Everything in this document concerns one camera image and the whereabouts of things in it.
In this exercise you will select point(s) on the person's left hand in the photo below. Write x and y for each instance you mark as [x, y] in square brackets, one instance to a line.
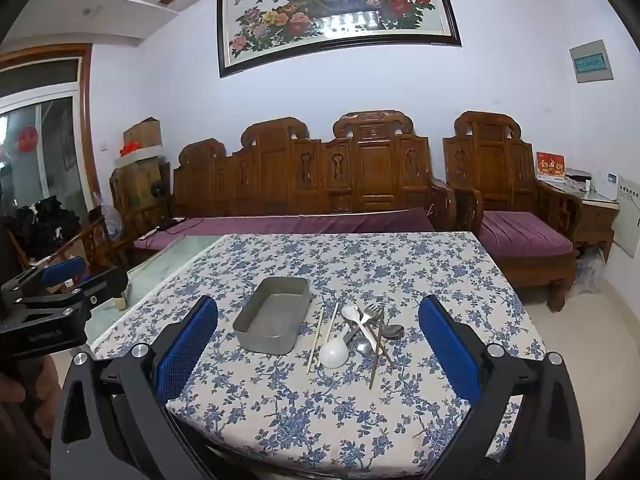
[25, 410]

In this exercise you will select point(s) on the carved wooden armchair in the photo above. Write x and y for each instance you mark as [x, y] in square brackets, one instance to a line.
[492, 160]

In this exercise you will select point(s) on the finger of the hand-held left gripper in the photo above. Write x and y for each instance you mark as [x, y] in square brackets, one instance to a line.
[62, 270]
[102, 285]

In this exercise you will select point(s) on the carved wooden sofa bench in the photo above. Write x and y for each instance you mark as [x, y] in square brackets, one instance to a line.
[280, 170]

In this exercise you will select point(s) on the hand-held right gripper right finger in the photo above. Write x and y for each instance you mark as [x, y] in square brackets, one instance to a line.
[450, 350]

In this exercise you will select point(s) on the wooden chair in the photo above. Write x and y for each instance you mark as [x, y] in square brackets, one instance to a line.
[97, 247]

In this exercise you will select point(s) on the white wall panel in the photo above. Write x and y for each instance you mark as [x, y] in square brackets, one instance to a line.
[629, 220]

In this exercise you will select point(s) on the clear plastic bag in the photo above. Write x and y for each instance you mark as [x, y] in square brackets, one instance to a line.
[590, 272]

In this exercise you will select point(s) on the silver metal spoon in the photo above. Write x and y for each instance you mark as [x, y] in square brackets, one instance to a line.
[361, 346]

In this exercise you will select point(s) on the small cardboard box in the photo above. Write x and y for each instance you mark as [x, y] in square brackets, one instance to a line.
[142, 132]

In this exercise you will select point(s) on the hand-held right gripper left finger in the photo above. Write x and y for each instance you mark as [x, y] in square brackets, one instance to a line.
[185, 350]

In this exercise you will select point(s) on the red gift box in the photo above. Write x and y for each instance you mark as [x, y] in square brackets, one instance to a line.
[550, 165]

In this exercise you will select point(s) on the dark wooden chopstick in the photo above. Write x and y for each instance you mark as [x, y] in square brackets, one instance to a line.
[387, 355]
[375, 360]

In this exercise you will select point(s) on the wall electrical panel box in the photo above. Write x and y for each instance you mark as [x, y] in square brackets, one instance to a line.
[591, 62]

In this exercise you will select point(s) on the blue floral tablecloth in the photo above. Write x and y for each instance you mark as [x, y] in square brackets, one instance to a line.
[300, 410]

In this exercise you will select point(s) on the white box-shaped device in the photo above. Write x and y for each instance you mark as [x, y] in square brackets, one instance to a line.
[606, 187]

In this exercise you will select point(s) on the purple armchair cushion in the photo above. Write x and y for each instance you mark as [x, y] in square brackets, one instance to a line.
[520, 235]

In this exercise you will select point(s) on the red door decoration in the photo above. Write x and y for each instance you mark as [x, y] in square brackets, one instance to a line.
[27, 138]

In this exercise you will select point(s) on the purple sofa cushion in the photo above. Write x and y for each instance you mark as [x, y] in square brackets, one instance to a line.
[300, 222]

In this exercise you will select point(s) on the large white plastic spoon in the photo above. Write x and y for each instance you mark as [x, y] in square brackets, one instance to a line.
[334, 355]

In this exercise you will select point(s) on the rectangular metal tray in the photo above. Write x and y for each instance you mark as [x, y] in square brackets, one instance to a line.
[272, 320]

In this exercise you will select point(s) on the white flat box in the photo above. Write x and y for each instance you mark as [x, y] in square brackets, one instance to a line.
[140, 156]

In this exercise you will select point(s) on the pile of black clothes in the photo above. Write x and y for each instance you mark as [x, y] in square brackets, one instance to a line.
[45, 225]

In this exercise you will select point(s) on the metal fork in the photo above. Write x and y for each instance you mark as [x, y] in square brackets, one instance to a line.
[371, 312]

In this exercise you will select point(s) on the framed floral peacock painting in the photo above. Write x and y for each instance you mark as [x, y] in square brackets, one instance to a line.
[325, 10]

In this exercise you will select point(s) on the large cardboard box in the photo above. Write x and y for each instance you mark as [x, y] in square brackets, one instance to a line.
[135, 182]

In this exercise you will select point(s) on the red ornament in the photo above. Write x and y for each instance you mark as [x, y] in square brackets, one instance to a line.
[130, 149]

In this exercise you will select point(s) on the light wooden chopstick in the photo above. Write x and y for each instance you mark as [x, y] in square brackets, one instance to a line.
[328, 327]
[315, 338]

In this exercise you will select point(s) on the steel knife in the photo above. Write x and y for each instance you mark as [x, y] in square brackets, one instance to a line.
[393, 331]

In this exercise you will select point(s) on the white printer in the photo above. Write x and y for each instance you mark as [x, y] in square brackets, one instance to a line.
[575, 177]

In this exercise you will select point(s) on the wooden side table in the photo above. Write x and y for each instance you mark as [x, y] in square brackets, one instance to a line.
[595, 220]

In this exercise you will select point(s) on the glass sliding door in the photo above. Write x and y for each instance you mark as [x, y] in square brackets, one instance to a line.
[55, 160]

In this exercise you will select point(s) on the small white plastic spoon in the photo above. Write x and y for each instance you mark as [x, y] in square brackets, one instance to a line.
[350, 313]

